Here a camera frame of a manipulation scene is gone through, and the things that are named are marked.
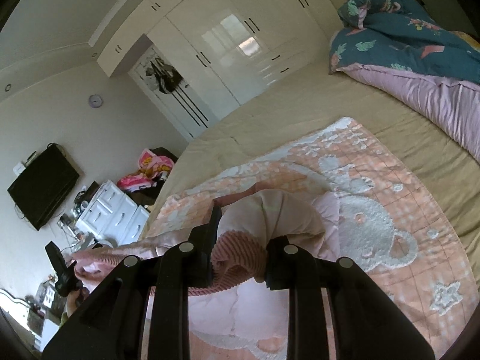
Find person's left hand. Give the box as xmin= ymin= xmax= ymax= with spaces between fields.
xmin=66 ymin=287 xmax=89 ymax=318

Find round wall clock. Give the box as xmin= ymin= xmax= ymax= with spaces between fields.
xmin=88 ymin=94 xmax=103 ymax=109

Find white glossy wardrobe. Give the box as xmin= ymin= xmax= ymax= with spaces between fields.
xmin=92 ymin=0 xmax=341 ymax=119

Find clutter on drawer chest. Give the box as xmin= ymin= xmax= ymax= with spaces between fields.
xmin=56 ymin=181 xmax=100 ymax=250

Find pink cartoon blanket pile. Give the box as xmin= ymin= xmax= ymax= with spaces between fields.
xmin=116 ymin=149 xmax=175 ymax=192

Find black wall television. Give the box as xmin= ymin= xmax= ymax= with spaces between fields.
xmin=7 ymin=143 xmax=80 ymax=231

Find tan bed sheet mattress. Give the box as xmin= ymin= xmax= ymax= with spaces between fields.
xmin=140 ymin=61 xmax=480 ymax=255

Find bags hanging on door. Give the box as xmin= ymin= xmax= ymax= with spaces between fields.
xmin=145 ymin=57 xmax=183 ymax=94

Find peach patterned quilt blanket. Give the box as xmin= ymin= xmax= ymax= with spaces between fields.
xmin=147 ymin=117 xmax=479 ymax=356

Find white bedroom door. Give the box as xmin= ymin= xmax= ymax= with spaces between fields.
xmin=129 ymin=46 xmax=218 ymax=141

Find teal and pink duvet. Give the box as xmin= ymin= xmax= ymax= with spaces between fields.
xmin=329 ymin=0 xmax=479 ymax=158

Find white drawer chest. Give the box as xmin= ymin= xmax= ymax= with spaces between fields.
xmin=76 ymin=180 xmax=150 ymax=247

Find pink quilted jacket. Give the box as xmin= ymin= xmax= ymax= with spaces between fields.
xmin=69 ymin=188 xmax=343 ymax=346

